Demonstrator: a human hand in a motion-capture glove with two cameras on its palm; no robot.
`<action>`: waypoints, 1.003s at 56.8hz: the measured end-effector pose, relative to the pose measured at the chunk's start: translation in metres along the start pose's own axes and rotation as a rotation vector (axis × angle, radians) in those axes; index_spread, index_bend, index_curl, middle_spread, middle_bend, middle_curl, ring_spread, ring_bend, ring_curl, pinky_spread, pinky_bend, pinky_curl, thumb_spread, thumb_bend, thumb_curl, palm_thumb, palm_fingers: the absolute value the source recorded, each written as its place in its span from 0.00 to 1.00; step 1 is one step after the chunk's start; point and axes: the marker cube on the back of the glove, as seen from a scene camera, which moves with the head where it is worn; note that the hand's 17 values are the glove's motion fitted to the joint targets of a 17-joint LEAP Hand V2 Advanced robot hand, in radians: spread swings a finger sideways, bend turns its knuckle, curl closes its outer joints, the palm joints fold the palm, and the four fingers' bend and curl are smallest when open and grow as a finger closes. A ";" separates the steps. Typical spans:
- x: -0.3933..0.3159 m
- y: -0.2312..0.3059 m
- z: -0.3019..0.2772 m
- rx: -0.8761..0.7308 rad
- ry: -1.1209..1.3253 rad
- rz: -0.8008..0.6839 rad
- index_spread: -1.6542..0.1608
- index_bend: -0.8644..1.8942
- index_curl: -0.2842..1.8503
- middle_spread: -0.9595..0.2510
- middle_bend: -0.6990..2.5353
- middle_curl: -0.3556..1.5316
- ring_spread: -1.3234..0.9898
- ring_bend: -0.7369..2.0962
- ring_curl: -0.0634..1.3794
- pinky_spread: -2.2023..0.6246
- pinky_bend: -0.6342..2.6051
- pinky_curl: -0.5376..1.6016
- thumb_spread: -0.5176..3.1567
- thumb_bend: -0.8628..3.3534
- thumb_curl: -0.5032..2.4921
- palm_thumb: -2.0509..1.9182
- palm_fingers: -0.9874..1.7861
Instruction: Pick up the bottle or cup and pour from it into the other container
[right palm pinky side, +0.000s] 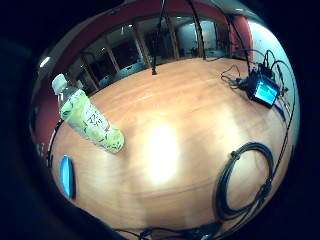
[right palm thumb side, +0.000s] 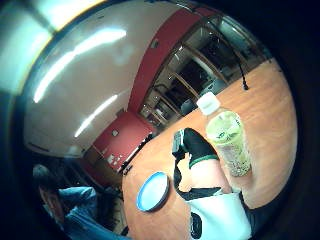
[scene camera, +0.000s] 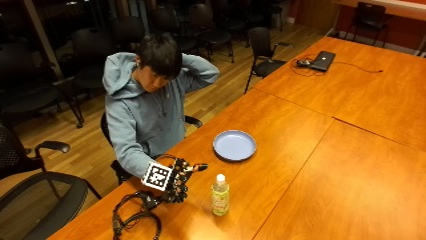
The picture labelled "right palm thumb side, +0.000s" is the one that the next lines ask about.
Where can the short ceiling light strip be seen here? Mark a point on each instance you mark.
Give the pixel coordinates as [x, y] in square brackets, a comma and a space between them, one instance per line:
[96, 115]

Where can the green tea bottle white cap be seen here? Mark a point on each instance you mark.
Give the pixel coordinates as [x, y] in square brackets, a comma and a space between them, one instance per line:
[228, 140]

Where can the wooden window frame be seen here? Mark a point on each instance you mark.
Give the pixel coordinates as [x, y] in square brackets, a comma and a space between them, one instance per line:
[196, 63]

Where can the long ceiling light strip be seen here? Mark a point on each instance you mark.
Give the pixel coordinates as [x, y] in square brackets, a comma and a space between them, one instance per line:
[76, 53]

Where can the the person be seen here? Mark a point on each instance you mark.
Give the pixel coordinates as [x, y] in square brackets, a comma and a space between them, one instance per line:
[80, 210]

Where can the blue bowl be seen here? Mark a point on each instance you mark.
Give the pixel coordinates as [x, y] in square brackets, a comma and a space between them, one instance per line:
[153, 192]

